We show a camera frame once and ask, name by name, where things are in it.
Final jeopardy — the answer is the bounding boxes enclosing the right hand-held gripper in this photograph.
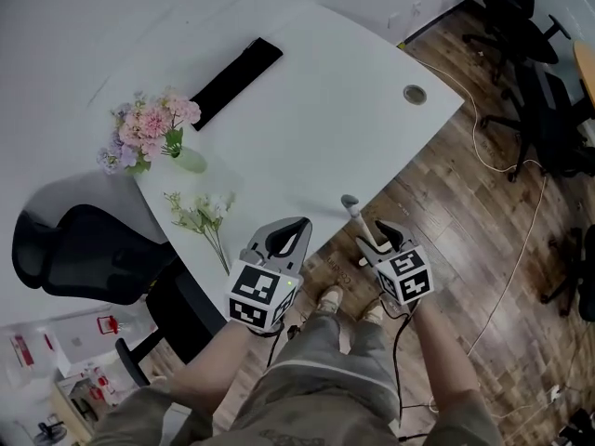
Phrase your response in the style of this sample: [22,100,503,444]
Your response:
[354,219,435,316]

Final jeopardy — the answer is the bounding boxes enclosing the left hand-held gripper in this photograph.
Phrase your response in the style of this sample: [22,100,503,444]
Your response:
[225,216,313,335]

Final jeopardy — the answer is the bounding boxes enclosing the person's right forearm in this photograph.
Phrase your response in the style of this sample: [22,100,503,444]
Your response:
[407,298,481,418]

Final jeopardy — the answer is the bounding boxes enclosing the person's left forearm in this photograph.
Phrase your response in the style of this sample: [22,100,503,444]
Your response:
[168,315,281,404]

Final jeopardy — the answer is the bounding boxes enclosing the person's right shoe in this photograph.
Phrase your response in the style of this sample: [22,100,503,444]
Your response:
[356,296,387,325]

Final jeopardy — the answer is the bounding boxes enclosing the person's shoe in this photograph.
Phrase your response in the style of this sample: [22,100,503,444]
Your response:
[356,296,387,325]
[317,285,345,317]

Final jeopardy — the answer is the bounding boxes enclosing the person's left shoe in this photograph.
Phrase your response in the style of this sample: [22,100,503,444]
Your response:
[317,285,345,317]

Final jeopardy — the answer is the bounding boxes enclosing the white flower sprig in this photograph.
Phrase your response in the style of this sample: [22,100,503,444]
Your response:
[163,190,237,277]

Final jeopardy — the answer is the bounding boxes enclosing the person's grey trousers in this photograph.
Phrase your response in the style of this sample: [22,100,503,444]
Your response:
[272,312,402,390]

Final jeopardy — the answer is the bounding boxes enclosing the pale green vase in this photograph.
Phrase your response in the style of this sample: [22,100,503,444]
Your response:
[173,148,208,175]

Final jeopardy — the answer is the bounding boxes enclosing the grey desk grommet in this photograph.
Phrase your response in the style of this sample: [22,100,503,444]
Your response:
[403,84,429,105]

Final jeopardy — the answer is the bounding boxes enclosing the person's grey shirt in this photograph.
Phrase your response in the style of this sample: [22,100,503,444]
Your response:
[91,359,504,446]

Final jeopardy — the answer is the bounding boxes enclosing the pink flower bouquet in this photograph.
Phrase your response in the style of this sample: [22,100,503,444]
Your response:
[96,85,203,177]

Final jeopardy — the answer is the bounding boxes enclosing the black mesh office chair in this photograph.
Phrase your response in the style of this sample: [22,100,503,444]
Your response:
[461,0,574,84]
[480,59,595,184]
[10,203,225,388]
[540,222,595,325]

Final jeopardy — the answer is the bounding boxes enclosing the black baseboard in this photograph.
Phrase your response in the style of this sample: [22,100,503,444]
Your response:
[403,0,485,49]

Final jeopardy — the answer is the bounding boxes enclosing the pile of white red-print cartons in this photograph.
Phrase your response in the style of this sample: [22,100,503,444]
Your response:
[0,301,160,441]

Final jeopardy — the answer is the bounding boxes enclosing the round wooden table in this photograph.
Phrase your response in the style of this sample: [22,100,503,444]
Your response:
[572,39,595,121]

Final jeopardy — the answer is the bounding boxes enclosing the frosted glass partition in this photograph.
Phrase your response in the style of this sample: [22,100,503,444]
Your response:
[537,0,595,60]

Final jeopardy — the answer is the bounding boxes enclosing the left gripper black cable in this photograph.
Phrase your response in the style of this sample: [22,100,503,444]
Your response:
[263,321,304,367]

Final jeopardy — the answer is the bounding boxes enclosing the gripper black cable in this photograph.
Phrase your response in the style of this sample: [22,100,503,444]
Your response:
[379,294,439,441]
[263,321,304,367]

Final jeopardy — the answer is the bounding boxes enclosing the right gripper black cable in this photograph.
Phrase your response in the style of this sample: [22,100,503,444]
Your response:
[379,294,439,441]

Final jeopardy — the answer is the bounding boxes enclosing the white floor cable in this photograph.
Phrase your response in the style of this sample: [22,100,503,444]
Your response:
[403,46,550,358]

